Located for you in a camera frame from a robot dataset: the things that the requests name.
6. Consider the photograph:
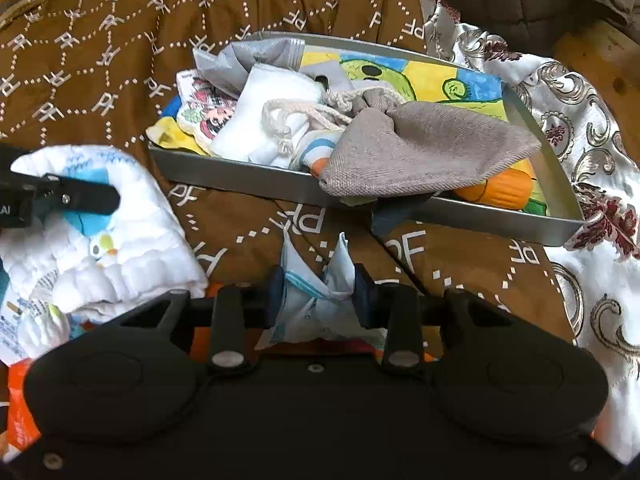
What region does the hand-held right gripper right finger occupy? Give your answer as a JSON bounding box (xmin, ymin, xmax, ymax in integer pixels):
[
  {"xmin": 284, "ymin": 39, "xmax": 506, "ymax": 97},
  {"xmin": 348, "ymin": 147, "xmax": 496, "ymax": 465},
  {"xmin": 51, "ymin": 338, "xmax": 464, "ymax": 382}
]
[{"xmin": 352, "ymin": 265, "xmax": 526, "ymax": 370}]

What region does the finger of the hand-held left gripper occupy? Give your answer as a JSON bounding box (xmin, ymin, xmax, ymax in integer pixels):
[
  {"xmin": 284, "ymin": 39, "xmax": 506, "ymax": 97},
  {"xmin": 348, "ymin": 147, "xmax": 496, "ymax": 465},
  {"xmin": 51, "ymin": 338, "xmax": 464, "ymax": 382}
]
[{"xmin": 42, "ymin": 174, "xmax": 122, "ymax": 215}]

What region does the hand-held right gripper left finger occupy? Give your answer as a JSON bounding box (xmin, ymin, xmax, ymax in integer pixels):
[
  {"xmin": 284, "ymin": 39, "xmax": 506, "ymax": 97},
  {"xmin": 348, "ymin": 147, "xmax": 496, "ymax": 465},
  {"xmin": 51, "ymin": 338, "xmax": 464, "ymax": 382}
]
[{"xmin": 117, "ymin": 265, "xmax": 292, "ymax": 375}]

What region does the white blue wrapper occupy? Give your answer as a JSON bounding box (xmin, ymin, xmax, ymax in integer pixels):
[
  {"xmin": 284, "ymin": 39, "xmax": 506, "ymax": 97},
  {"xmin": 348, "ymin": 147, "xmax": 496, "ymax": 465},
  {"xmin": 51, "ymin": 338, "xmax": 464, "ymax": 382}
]
[{"xmin": 254, "ymin": 231, "xmax": 387, "ymax": 352}]

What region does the white quilted printed cloth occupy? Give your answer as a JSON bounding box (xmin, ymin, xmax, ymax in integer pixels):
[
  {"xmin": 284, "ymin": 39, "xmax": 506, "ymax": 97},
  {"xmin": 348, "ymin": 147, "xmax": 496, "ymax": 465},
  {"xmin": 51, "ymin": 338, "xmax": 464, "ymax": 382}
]
[{"xmin": 10, "ymin": 144, "xmax": 210, "ymax": 357}]

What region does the metal tray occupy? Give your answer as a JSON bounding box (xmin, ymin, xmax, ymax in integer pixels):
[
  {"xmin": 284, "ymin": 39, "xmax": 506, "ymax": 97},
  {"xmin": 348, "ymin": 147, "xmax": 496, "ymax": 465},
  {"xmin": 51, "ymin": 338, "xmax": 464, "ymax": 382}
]
[{"xmin": 146, "ymin": 31, "xmax": 587, "ymax": 249}]

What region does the pink cartoon print cloth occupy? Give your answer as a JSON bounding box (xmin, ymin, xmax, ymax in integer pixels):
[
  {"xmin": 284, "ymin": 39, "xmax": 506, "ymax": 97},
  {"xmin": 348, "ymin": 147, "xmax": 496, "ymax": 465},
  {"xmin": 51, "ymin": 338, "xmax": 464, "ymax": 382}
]
[{"xmin": 176, "ymin": 71, "xmax": 247, "ymax": 142}]

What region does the beige drawstring bag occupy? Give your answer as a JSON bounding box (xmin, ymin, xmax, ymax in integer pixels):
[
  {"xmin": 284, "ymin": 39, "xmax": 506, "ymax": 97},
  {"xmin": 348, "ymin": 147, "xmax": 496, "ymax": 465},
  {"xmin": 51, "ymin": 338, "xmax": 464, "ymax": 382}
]
[{"xmin": 261, "ymin": 86, "xmax": 544, "ymax": 199}]

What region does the white towel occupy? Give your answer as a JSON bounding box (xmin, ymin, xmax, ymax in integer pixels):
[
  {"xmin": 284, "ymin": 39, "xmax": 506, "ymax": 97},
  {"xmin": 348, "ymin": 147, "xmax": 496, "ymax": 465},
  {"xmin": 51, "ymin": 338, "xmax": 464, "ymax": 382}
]
[{"xmin": 209, "ymin": 64, "xmax": 327, "ymax": 170}]

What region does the grey face mask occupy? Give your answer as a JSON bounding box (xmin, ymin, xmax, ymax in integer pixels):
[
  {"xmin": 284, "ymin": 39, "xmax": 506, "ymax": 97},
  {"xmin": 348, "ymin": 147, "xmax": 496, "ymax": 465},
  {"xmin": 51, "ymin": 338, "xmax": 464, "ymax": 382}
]
[{"xmin": 192, "ymin": 41, "xmax": 302, "ymax": 100}]

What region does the brown printed striped blanket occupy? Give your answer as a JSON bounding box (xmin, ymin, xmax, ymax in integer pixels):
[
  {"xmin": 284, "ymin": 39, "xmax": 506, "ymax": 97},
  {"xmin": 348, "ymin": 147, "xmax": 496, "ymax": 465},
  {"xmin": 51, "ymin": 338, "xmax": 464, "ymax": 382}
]
[{"xmin": 0, "ymin": 0, "xmax": 577, "ymax": 362}]

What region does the striped sock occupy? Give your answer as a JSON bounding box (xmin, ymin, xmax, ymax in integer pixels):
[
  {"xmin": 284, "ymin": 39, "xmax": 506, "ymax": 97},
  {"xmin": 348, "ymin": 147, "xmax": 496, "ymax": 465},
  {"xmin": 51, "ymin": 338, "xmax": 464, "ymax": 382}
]
[{"xmin": 292, "ymin": 129, "xmax": 342, "ymax": 178}]

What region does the white tissue pack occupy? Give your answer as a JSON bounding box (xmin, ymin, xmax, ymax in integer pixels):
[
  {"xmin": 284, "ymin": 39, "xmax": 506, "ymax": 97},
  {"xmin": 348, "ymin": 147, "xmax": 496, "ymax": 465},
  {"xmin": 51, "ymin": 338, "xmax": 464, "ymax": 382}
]
[{"xmin": 0, "ymin": 294, "xmax": 36, "ymax": 367}]

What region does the orange plastic packet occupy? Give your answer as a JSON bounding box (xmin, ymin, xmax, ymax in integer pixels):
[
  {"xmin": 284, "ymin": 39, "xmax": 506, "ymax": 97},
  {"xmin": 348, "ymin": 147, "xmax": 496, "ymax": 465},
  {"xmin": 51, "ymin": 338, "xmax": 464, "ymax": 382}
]
[{"xmin": 0, "ymin": 359, "xmax": 47, "ymax": 467}]

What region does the floral satin quilt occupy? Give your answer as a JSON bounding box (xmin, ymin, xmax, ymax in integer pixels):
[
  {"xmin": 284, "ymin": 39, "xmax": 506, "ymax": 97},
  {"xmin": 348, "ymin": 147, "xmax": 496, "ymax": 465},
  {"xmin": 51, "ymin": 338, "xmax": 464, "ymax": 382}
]
[{"xmin": 415, "ymin": 0, "xmax": 640, "ymax": 472}]

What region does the wooden bed frame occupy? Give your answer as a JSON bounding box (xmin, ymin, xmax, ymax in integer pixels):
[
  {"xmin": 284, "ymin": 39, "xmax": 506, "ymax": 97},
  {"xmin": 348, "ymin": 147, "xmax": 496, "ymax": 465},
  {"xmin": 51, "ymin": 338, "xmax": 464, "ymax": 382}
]
[{"xmin": 549, "ymin": 19, "xmax": 640, "ymax": 112}]

